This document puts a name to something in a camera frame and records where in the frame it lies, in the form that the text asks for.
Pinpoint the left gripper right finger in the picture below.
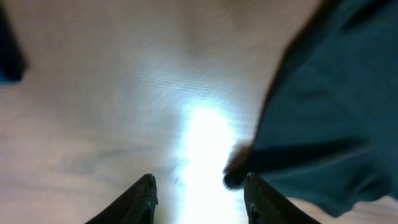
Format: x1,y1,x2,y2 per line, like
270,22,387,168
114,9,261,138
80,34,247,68
244,172,320,224

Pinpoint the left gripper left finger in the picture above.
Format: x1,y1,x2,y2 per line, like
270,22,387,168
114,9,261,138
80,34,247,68
86,174,158,224

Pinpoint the black t-shirt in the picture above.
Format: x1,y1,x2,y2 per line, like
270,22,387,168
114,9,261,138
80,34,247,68
224,0,397,217

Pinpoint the navy folded garment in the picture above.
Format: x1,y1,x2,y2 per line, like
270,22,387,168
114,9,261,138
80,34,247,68
1,4,27,85

